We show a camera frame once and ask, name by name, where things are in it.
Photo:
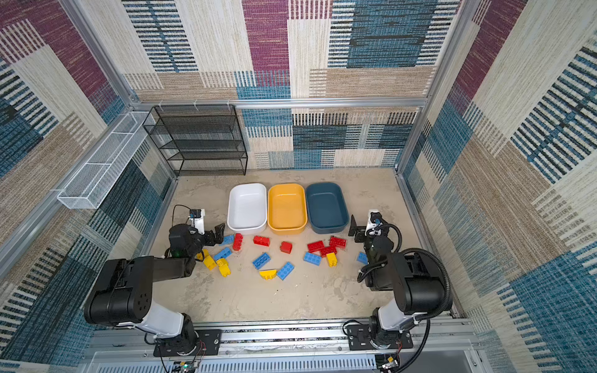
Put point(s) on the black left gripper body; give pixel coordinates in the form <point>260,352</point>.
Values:
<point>208,240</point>

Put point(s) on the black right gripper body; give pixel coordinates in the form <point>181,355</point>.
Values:
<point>361,231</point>

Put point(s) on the yellow lego pair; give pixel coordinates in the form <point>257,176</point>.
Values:
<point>223,267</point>

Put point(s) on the yellow lego sloped bottom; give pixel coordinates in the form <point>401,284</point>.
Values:
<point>268,274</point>

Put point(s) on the red lego tall block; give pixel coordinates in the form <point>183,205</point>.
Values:
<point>286,247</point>

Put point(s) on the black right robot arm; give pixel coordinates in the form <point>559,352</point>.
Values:
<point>418,280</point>

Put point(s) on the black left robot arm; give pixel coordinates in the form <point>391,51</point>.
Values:
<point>122,295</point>

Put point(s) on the blue lego far left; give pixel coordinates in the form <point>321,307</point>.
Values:
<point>228,240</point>

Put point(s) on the blue lego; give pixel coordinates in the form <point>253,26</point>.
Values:
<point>285,271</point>
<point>228,240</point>
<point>312,258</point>
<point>362,258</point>

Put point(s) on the blue lego far right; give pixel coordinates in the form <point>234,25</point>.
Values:
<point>362,258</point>

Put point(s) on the red lego flat right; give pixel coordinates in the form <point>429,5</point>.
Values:
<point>337,242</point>

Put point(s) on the red lego flat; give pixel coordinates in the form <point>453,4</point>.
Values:
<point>337,242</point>
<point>328,250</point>
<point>315,247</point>

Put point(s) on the red lego left upright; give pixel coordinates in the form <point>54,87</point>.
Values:
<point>237,242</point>

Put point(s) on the white plastic bin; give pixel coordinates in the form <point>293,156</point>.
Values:
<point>247,210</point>

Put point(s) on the dark blue plastic bin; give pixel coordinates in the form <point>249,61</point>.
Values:
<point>327,209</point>

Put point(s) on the red lego flat lower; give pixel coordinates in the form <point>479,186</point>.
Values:
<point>328,250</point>

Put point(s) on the red lego long centre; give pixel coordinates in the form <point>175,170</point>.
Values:
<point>262,241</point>

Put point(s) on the red lego flat left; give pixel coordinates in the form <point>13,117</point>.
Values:
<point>315,247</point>

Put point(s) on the blue lego centre upturned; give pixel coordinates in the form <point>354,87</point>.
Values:
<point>261,261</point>

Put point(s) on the blue lego right centre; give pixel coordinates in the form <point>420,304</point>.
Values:
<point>312,258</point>

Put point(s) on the yellow plastic bin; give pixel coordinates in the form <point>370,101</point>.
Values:
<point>287,211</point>

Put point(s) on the blue lego lower centre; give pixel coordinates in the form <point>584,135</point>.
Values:
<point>285,271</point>

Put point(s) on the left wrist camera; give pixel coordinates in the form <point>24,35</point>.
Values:
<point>197,217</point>

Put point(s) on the black wire mesh shelf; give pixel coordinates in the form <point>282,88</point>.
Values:
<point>198,140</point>

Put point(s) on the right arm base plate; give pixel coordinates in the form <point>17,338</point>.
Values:
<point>362,338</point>

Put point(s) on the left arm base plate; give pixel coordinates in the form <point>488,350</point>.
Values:
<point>202,342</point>

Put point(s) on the aluminium front rail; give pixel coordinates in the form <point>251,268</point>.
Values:
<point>294,346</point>

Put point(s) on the white wire mesh basket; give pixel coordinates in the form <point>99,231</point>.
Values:
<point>96,177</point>

